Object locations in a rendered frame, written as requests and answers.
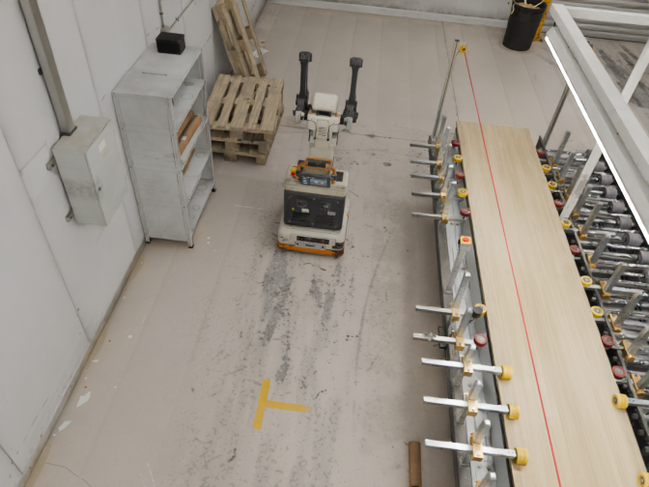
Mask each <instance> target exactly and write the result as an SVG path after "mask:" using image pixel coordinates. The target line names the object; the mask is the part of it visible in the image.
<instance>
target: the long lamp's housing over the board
mask: <svg viewBox="0 0 649 487"><path fill-rule="evenodd" d="M547 38H548V40H549V42H550V45H551V47H552V49H553V51H554V53H555V55H556V57H557V59H558V61H559V63H560V65H561V67H562V69H563V70H564V72H565V73H566V75H567V77H568V79H569V81H570V83H571V85H572V87H573V89H574V91H575V93H576V95H577V97H578V100H579V102H580V104H581V106H582V108H583V110H584V112H585V113H586V115H587V117H588V119H589V121H590V123H591V125H592V127H593V129H594V130H595V132H596V134H597V136H598V138H599V140H600V142H601V144H602V146H603V148H604V150H605V152H606V154H607V156H608V158H609V160H610V162H611V164H612V166H613V168H614V170H615V172H616V174H617V176H618V178H619V180H620V182H621V184H622V186H623V188H624V189H625V191H626V193H627V195H628V197H629V199H630V200H631V202H632V204H633V206H634V208H635V211H636V213H637V215H638V217H639V219H640V221H641V223H642V225H643V227H644V229H645V231H646V233H647V235H648V237H649V186H648V185H647V183H646V182H645V180H644V178H643V176H642V175H641V173H640V171H639V169H638V168H637V166H636V164H635V161H634V160H633V158H632V156H631V154H630V153H629V151H628V149H627V147H626V146H625V144H624V142H623V140H622V139H621V137H620V135H619V134H617V130H616V128H615V126H614V125H613V123H612V121H611V120H610V119H609V117H608V115H607V112H606V111H605V109H604V107H603V105H602V104H601V102H600V100H599V98H598V97H597V95H596V93H595V91H594V90H593V88H592V86H591V84H590V83H589V81H588V79H587V77H586V76H585V74H584V72H583V70H582V69H581V67H580V65H579V63H578V61H577V59H576V57H575V55H574V54H573V52H572V50H571V48H568V44H567V42H566V41H565V39H564V37H563V35H562V34H561V32H560V30H559V28H558V27H551V28H550V29H549V31H548V32H547V33H546V36H545V40H546V39H547Z"/></svg>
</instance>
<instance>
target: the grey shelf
mask: <svg viewBox="0 0 649 487"><path fill-rule="evenodd" d="M198 57H199V58H198ZM199 63H200V68H199ZM201 64H202V65H201ZM142 72H151V73H160V74H167V76H165V75H159V74H149V73H142ZM200 72H201V76H200ZM204 89H205V90H204ZM202 91H203V96H202ZM204 91H205V92H204ZM204 93H205V94H204ZM112 97H113V101H114V104H115V109H116V113H117V117H118V122H119V126H120V130H121V134H122V138H123V142H124V146H125V151H126V155H127V163H128V167H129V171H130V175H131V179H132V183H133V187H134V192H135V196H136V200H137V205H138V209H139V213H140V216H141V221H142V225H143V229H144V234H145V238H146V244H150V243H151V241H152V240H151V239H150V238H158V239H166V240H174V241H183V242H188V248H193V246H194V244H193V240H192V235H193V233H194V230H195V226H196V223H197V221H198V219H199V217H200V216H201V214H202V212H203V210H204V208H205V205H206V203H207V201H208V198H209V196H210V193H211V191H212V192H215V191H216V188H215V180H214V171H213V161H212V142H211V131H210V121H209V111H208V101H207V91H206V80H205V71H204V61H203V50H202V47H194V46H186V47H185V50H184V51H183V53H182V54H181V55H176V54H167V53H158V52H157V46H156V43H151V44H150V45H149V47H148V48H147V49H146V50H145V51H144V53H143V54H142V55H141V56H140V58H139V59H138V60H137V61H136V63H135V64H134V65H133V66H132V67H131V69H130V70H129V71H128V72H127V74H126V75H125V76H124V78H123V79H122V80H121V81H120V83H119V84H118V85H117V86H116V87H115V89H114V90H113V91H112ZM172 99H173V101H174V105H173V103H172ZM203 101H204V105H203ZM165 102H166V103H165ZM117 105H118V106H117ZM190 109H191V110H192V111H193V112H194V115H193V117H194V116H195V115H199V116H201V118H202V122H201V123H200V125H199V127H198V128H197V130H196V131H195V132H194V134H193V136H192V138H191V139H190V141H189V143H188V144H187V146H186V148H185V149H184V151H183V154H182V155H181V156H180V149H179V141H180V139H181V137H182V136H183V134H182V136H181V137H180V139H179V141H178V135H177V132H178V131H179V129H180V127H181V125H182V123H183V121H184V119H185V117H186V115H187V113H188V111H189V110H190ZM204 110H205V114H204ZM193 117H192V118H191V120H192V119H193ZM191 120H190V122H191ZM190 122H189V123H188V125H189V124H190ZM188 125H187V127H188ZM187 127H186V128H185V129H187ZM206 129H207V133H206ZM184 131H185V130H184ZM173 136H174V137H173ZM171 138H172V141H171ZM173 138H174V139H173ZM207 138H208V143H207ZM172 144H173V147H172ZM175 147H176V148H175ZM193 148H194V150H195V151H194V154H193V156H192V158H191V160H190V162H189V165H188V166H187V168H186V170H185V173H184V175H183V168H184V166H185V164H186V162H187V160H188V158H189V156H190V154H191V152H192V150H193ZM175 149H176V150H175ZM173 150H174V154H173ZM174 157H175V158H174ZM209 158H210V161H209ZM210 168H211V171H210ZM177 175H178V178H177ZM211 176H212V179H211ZM178 181H179V184H178ZM139 193H140V195H139ZM140 197H141V198H140ZM140 207H141V208H140ZM149 236H150V238H149Z"/></svg>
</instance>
